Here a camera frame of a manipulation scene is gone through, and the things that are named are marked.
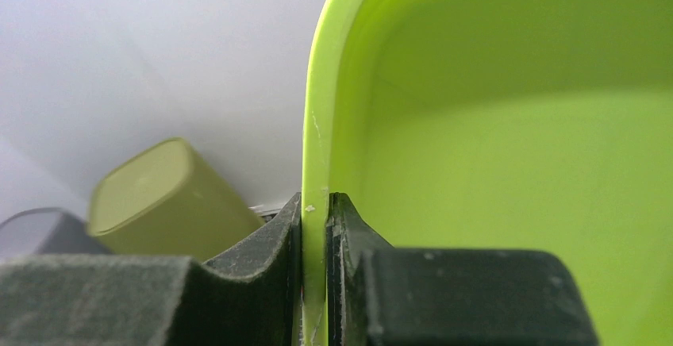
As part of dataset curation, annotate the olive green slatted bin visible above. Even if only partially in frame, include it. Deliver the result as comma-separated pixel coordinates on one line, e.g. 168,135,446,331
87,137,265,262

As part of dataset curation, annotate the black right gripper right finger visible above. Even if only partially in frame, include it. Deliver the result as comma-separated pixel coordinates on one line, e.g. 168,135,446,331
325,193,599,345

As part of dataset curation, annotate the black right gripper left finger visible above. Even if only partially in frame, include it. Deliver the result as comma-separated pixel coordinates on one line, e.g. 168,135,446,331
1,194,301,345

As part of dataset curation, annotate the lime green solid tub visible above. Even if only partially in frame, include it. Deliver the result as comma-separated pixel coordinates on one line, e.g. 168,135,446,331
302,0,672,345

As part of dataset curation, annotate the grey slatted bin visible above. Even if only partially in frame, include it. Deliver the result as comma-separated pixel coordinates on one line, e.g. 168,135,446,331
1,207,111,261

